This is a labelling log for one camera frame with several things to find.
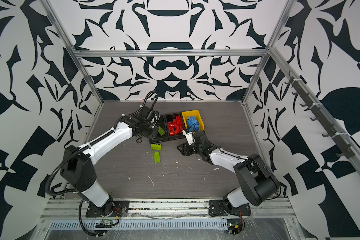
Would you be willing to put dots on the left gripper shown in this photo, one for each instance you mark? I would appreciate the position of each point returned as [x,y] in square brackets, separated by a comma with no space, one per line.
[155,130]

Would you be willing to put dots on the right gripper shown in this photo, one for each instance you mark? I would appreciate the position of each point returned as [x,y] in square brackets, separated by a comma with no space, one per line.
[185,148]

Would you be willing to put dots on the blue brick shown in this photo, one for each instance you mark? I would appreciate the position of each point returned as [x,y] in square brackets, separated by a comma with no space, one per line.
[196,125]
[190,124]

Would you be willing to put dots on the red long brick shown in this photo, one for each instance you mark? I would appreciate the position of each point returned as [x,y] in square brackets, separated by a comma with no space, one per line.
[173,129]

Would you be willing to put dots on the green brick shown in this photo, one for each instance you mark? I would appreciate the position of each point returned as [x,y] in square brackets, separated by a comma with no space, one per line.
[161,131]
[156,147]
[157,157]

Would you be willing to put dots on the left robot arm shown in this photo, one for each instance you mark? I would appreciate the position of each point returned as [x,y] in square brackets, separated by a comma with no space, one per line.
[77,167]

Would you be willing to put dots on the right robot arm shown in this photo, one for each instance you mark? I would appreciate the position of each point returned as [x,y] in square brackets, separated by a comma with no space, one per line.
[257,182]

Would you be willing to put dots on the left black bin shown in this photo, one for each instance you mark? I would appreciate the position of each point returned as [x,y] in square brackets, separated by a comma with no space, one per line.
[162,122]

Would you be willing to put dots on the green brick top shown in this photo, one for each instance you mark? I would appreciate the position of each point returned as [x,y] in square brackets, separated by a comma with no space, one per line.
[156,147]

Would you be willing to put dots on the yellow bin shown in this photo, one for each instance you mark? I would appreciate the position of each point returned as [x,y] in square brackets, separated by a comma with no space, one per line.
[194,113]

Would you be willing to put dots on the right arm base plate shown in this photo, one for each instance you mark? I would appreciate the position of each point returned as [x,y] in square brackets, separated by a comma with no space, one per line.
[224,208]

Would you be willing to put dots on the white cable duct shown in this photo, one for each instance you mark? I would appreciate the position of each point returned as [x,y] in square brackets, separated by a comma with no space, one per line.
[142,224]

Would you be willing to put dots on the aluminium front rail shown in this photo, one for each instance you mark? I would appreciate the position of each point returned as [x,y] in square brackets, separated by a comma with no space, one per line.
[63,209]

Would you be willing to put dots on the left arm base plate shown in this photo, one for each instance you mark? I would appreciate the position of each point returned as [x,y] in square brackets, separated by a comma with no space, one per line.
[114,209]

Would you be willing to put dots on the wall hook rail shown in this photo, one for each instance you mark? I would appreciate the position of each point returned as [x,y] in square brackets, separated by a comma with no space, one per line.
[322,115]

